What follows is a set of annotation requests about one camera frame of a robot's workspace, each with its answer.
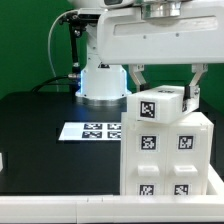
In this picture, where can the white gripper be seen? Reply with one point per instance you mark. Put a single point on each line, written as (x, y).
(141, 32)

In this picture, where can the white rectangular cabinet box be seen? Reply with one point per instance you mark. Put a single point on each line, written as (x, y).
(164, 104)

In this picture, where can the white cabinet body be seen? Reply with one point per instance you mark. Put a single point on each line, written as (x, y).
(128, 124)

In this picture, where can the white cabinet door panel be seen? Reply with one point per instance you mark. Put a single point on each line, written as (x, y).
(188, 156)

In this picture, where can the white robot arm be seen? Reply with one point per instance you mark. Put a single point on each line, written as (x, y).
(100, 81)

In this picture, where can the white flat marker sheet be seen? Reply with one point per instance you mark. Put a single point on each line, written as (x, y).
(90, 131)

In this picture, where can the white part at left edge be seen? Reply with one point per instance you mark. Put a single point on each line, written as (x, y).
(1, 162)

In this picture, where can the black camera stand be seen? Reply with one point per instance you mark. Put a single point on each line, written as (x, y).
(77, 23)

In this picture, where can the white table border frame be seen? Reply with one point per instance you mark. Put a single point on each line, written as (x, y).
(207, 208)

